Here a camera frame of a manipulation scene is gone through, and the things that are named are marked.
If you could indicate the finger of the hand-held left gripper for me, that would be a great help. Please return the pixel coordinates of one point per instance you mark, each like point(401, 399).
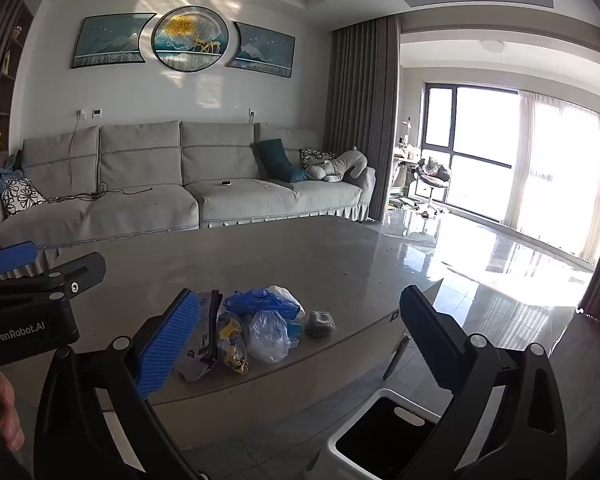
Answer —
point(12, 257)
point(80, 272)

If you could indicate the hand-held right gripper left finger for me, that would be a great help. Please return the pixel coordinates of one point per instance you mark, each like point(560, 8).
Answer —
point(167, 342)

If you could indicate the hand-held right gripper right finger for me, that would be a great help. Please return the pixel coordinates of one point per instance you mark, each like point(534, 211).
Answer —
point(430, 330)

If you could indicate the yellow print clear snack bag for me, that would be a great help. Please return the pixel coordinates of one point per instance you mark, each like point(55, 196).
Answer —
point(232, 345)

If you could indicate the white trash bin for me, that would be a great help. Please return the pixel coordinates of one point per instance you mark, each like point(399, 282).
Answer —
point(380, 400)

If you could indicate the blue plastic bag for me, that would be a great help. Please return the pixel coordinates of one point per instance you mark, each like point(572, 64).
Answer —
point(255, 301)

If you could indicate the clear plastic bag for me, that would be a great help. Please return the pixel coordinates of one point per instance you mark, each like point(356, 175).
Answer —
point(270, 337)

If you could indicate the grey tape roll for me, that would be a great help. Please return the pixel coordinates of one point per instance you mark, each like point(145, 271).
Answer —
point(320, 324)

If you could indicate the person's left hand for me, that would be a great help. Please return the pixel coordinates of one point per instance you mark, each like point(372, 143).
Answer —
point(7, 410)

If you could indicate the metal table leg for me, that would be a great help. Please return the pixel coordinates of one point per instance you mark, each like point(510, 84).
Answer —
point(395, 357)

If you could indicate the black and white floral pillow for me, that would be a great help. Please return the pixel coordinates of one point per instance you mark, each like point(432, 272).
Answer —
point(22, 197)
point(312, 156)

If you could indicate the grey fabric sofa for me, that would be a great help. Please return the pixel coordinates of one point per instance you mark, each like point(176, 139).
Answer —
point(145, 200)

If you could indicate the swivel chair with clutter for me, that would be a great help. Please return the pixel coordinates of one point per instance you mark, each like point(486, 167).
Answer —
point(432, 177)

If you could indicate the cluttered white desk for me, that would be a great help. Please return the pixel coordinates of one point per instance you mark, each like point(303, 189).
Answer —
point(402, 165)

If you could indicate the grey plush toy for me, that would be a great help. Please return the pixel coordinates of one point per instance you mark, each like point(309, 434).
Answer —
point(350, 162)

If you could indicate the white sheer curtain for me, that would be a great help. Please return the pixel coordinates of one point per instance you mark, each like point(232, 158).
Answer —
point(555, 170)

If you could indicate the teal pillow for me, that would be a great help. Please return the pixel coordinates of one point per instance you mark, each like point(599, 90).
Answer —
point(275, 160)

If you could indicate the black framed window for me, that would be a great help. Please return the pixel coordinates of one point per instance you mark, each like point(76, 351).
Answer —
point(440, 115)

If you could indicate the grey curtain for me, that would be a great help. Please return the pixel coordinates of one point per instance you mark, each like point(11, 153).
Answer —
point(360, 110)

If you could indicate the round ceiling lamp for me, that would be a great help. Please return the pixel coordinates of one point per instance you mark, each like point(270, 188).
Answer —
point(492, 46)

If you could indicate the wall shelf unit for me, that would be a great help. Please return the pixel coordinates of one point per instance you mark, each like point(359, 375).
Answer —
point(10, 60)

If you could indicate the blue mountain wall painting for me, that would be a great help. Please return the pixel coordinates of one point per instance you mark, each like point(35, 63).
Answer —
point(110, 42)
point(262, 50)

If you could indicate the round deer wall painting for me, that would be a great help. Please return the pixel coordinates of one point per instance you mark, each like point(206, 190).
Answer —
point(190, 37)

